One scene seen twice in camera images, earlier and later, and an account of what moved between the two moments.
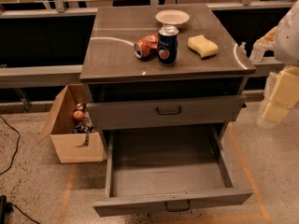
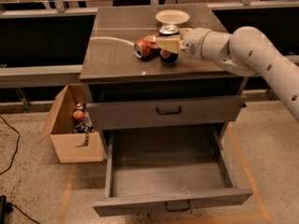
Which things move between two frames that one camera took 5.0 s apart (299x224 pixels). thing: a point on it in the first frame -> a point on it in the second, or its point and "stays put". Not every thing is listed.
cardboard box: [72, 147] stays put
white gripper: [288, 39] -> [192, 44]
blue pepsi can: [167, 45] stays put
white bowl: [172, 17] stays put
